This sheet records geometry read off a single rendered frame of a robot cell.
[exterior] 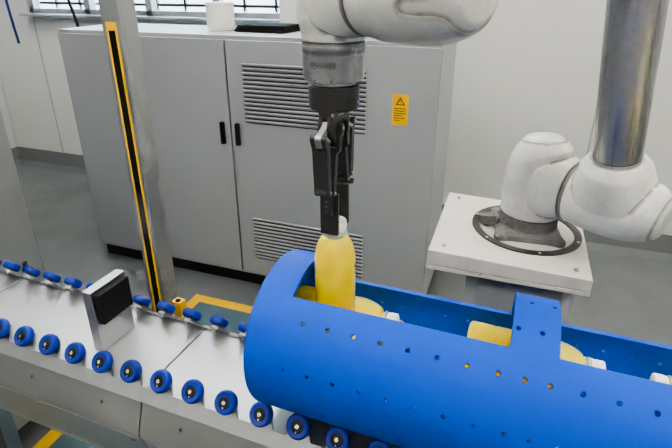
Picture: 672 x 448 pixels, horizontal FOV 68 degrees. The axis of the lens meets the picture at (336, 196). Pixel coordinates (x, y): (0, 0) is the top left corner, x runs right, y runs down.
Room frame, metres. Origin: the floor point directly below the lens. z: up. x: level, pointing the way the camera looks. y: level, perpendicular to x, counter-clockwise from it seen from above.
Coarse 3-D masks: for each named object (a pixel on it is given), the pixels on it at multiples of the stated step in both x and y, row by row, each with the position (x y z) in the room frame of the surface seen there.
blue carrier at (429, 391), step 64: (256, 320) 0.67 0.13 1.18; (320, 320) 0.65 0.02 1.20; (384, 320) 0.63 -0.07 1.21; (448, 320) 0.80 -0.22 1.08; (512, 320) 0.75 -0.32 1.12; (256, 384) 0.64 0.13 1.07; (320, 384) 0.60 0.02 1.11; (384, 384) 0.57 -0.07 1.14; (448, 384) 0.54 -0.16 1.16; (512, 384) 0.53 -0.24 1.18; (576, 384) 0.51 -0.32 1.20; (640, 384) 0.50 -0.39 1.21
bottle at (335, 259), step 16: (320, 240) 0.73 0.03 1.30; (336, 240) 0.72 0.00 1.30; (320, 256) 0.71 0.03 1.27; (336, 256) 0.70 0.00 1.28; (352, 256) 0.72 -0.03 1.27; (320, 272) 0.71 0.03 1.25; (336, 272) 0.70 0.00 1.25; (352, 272) 0.71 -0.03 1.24; (320, 288) 0.71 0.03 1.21; (336, 288) 0.70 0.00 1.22; (352, 288) 0.71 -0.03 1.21; (336, 304) 0.70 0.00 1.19; (352, 304) 0.72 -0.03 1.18
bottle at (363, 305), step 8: (304, 288) 0.82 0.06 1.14; (312, 288) 0.82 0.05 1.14; (296, 296) 0.80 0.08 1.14; (304, 296) 0.80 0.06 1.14; (312, 296) 0.80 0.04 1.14; (360, 304) 0.77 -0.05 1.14; (368, 304) 0.77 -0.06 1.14; (376, 304) 0.77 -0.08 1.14; (368, 312) 0.75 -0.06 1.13; (376, 312) 0.75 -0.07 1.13; (384, 312) 0.77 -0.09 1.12
